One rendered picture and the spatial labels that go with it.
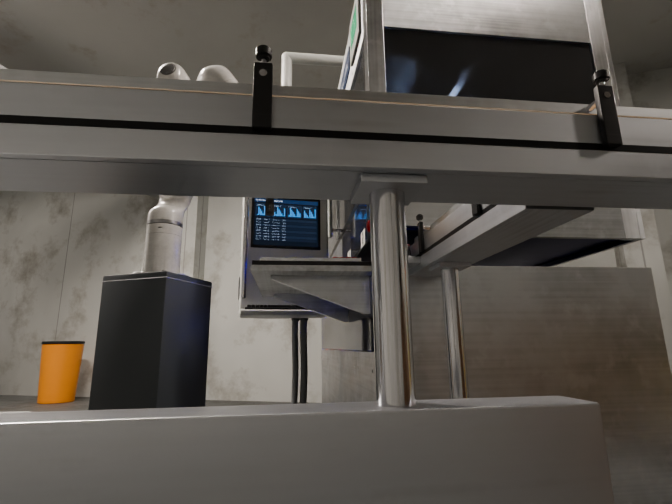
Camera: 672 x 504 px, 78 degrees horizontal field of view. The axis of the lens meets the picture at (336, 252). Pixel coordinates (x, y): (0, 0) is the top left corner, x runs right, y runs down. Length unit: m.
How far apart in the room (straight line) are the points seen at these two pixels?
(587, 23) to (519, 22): 0.30
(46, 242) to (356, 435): 7.49
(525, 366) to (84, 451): 1.26
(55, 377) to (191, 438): 5.74
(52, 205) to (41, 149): 7.39
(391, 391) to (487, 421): 0.12
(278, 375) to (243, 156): 4.70
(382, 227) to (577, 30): 1.69
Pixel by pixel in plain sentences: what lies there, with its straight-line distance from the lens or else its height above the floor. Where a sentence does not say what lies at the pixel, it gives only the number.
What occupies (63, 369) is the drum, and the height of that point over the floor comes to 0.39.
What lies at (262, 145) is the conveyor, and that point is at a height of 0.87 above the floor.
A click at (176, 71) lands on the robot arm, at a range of 1.73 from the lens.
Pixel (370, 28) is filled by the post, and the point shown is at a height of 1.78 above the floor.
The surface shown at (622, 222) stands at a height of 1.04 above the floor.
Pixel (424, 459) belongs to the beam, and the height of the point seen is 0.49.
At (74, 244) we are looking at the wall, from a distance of 7.39.
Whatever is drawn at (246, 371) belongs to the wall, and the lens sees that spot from 5.34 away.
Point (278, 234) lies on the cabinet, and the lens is 2.39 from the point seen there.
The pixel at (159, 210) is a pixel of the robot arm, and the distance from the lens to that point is 1.56.
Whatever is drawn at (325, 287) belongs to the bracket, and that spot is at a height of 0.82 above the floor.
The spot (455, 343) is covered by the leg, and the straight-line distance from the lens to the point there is 1.17.
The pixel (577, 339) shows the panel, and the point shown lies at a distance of 1.62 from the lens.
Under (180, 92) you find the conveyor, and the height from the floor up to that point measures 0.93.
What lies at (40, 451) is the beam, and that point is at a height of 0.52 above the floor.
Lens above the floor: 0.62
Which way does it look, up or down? 13 degrees up
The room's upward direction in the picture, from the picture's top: 1 degrees counter-clockwise
